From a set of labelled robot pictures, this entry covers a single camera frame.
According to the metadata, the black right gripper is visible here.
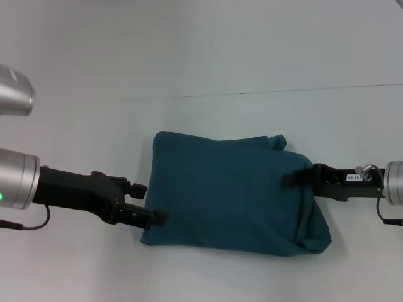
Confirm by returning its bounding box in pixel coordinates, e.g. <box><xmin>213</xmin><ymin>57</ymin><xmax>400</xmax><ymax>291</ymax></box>
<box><xmin>281</xmin><ymin>162</ymin><xmax>387</xmax><ymax>203</ymax></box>

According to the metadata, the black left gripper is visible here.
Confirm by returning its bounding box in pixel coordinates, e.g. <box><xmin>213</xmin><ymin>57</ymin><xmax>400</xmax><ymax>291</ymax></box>
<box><xmin>31</xmin><ymin>165</ymin><xmax>169</xmax><ymax>228</ymax></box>

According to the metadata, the blue t-shirt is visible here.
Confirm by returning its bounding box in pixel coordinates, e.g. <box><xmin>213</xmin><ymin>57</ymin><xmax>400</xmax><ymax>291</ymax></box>
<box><xmin>139</xmin><ymin>131</ymin><xmax>333</xmax><ymax>257</ymax></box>

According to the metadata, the dark left arm cable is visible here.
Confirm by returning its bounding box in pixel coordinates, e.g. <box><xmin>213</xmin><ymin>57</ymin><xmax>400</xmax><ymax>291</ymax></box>
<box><xmin>0</xmin><ymin>204</ymin><xmax>52</xmax><ymax>231</ymax></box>

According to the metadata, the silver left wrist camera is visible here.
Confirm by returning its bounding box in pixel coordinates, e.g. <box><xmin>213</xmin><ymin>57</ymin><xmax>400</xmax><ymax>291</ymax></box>
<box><xmin>0</xmin><ymin>63</ymin><xmax>36</xmax><ymax>117</ymax></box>

